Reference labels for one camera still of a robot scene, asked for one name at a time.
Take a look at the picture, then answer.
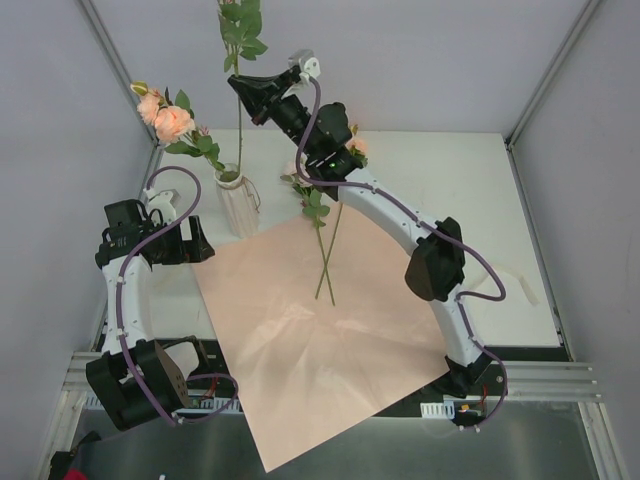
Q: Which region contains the pale pink rose stem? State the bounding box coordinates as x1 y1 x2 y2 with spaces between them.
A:
280 162 336 306

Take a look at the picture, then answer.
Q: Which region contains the orange rose stem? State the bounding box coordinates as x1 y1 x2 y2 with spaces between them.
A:
129 81 240 182
314 123 368 305
215 0 270 174

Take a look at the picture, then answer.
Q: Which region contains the pink wrapping paper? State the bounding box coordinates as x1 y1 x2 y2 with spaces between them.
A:
194 208 447 471

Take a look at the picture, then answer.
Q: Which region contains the cream printed ribbon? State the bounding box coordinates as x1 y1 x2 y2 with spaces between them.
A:
468 266 540 306

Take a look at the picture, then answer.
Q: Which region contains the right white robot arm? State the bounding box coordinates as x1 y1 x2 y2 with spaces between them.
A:
228 69 486 398

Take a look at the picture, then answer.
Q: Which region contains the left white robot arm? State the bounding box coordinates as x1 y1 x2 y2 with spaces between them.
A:
86 199 215 431

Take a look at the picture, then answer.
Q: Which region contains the white ribbed ceramic vase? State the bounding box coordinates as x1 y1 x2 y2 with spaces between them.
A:
215 163 261 238

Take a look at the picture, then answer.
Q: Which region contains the red black object corner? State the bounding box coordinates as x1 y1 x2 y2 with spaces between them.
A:
47 431 102 480

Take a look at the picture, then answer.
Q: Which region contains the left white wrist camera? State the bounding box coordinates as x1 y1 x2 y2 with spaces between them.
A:
143 187 181 223

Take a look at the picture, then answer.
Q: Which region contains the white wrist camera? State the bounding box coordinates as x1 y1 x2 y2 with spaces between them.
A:
143 187 181 223
284 49 321 97

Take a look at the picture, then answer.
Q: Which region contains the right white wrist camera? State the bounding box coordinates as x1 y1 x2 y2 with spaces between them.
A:
284 49 321 97

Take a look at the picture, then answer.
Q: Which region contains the left white cable duct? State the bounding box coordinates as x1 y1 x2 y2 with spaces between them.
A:
84 394 243 415

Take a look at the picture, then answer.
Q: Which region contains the white cable duct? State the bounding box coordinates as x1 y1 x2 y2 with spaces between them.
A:
420 401 455 420
84 394 243 415

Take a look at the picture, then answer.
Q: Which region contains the left aluminium frame post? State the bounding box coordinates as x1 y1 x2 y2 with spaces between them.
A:
74 0 158 146

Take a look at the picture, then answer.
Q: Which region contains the aluminium frame post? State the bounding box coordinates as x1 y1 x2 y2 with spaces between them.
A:
504 0 605 152
74 0 158 146

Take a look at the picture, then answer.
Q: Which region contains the right aluminium frame post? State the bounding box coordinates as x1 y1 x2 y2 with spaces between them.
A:
504 0 605 152

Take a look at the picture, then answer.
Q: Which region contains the right white cable duct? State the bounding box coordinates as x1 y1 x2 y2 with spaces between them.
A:
420 401 455 420

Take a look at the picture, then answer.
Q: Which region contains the aluminium front rail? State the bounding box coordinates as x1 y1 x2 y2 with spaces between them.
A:
505 361 604 403

